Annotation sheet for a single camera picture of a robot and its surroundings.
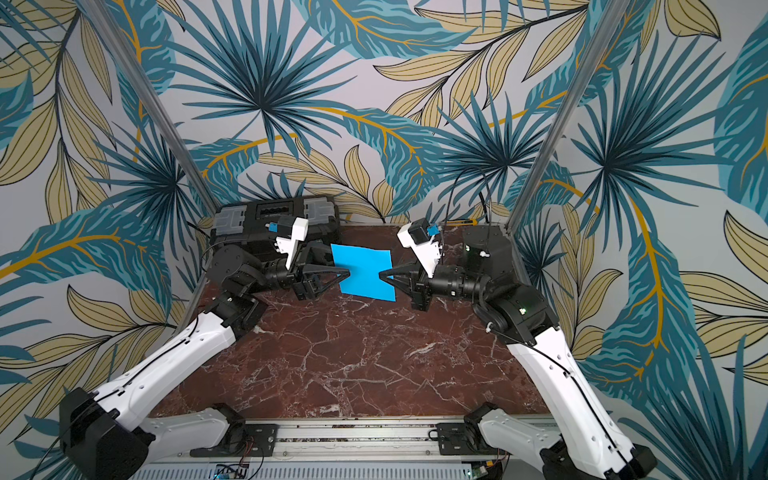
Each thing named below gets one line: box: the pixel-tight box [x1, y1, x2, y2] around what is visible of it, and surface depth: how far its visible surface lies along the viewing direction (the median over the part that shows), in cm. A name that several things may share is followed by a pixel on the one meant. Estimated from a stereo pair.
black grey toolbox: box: [210, 197, 341, 241], surface depth 100 cm
